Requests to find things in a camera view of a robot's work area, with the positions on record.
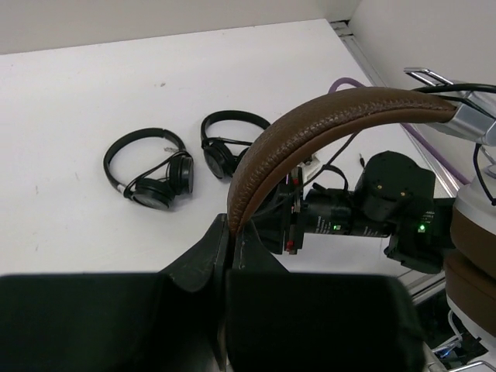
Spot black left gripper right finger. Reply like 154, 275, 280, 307
226, 224, 426, 371

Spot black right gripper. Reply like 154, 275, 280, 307
255, 167, 304, 255

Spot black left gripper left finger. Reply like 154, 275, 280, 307
1, 214, 229, 371

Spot brown silver over-ear headphones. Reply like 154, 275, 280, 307
227, 77, 495, 371

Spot thin black headphone cable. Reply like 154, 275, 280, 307
321, 79, 496, 206

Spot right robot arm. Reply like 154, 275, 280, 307
252, 151, 455, 274

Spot black on-ear headphones right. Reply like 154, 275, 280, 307
200, 110, 270, 180

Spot black on-ear headphones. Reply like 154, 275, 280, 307
200, 110, 270, 180
103, 128, 194, 210

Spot black on-ear headphones left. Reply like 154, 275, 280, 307
103, 128, 194, 210

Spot aluminium front rail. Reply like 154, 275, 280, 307
398, 270, 446, 305

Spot aluminium side rail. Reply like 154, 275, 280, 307
329, 21, 460, 198

